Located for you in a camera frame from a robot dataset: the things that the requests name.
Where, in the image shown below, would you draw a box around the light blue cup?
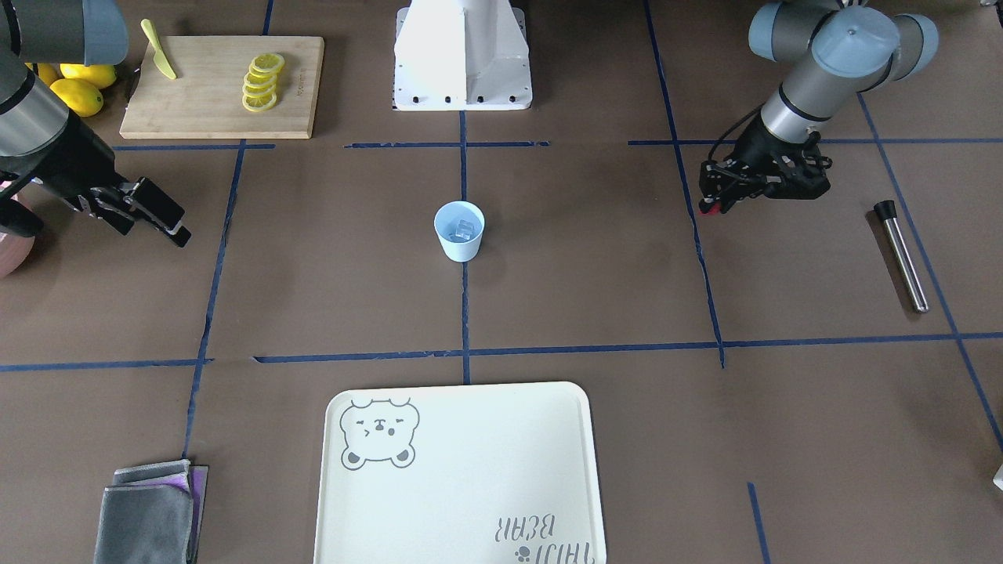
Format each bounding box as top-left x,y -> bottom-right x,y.
433,201 -> 486,263

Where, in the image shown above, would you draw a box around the clear ice cube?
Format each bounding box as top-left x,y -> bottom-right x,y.
445,219 -> 481,245

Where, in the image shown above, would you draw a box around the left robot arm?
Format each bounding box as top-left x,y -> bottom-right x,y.
698,1 -> 940,215

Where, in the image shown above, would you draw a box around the green knife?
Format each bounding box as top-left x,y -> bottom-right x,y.
140,18 -> 178,80

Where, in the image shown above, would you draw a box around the yellow lemon pile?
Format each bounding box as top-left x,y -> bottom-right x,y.
24,62 -> 118,118

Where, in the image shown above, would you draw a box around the cream bear tray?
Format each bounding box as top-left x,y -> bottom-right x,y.
313,381 -> 608,563

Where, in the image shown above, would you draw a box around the wooden cutting board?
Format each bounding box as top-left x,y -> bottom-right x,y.
119,35 -> 324,139

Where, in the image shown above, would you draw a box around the steel muddler black tip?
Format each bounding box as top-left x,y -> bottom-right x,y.
873,200 -> 930,313

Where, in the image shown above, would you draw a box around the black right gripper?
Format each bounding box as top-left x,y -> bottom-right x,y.
34,125 -> 191,248

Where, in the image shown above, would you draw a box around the pink bowl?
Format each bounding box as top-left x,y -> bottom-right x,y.
1,203 -> 36,278

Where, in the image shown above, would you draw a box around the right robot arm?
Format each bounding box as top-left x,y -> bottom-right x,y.
1,1 -> 191,247

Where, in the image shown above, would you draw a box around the grey folded cloth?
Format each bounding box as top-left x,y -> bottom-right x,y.
93,458 -> 210,563

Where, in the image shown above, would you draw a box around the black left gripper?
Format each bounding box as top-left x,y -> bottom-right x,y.
699,133 -> 831,214

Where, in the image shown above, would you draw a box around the lemon slices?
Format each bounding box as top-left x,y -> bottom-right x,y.
241,52 -> 286,112

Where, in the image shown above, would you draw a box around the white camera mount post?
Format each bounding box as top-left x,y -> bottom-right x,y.
392,1 -> 534,112

